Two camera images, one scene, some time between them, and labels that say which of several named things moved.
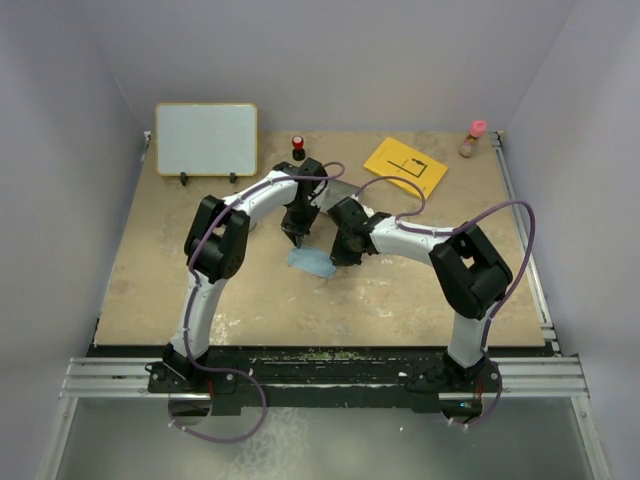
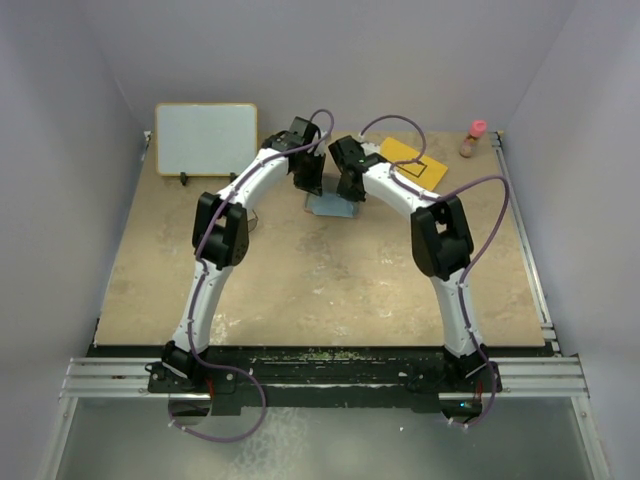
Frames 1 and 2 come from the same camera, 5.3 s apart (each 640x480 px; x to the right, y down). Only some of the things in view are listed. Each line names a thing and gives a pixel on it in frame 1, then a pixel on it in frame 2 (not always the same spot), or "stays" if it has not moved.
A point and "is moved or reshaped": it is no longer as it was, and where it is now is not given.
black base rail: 318,379 stays
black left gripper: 297,232 -> 314,184
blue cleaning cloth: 312,260 is moved or reshaped
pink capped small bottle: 469,144 stays
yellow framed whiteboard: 206,139 stays
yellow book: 395,159 stays
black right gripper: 340,258 -> 353,196
